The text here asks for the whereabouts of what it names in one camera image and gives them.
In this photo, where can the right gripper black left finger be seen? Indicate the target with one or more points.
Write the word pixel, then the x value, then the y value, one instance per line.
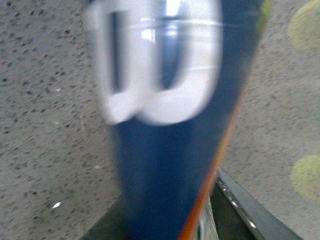
pixel 111 226

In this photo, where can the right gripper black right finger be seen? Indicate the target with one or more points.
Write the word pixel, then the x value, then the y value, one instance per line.
pixel 239 216

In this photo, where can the Wilson tennis ball can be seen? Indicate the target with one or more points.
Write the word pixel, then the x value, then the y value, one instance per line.
pixel 170 74

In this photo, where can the Roland Garros tennis ball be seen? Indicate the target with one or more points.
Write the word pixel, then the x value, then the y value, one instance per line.
pixel 305 177

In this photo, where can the plain tennis ball centre right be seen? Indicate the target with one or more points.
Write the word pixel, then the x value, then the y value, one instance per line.
pixel 304 27

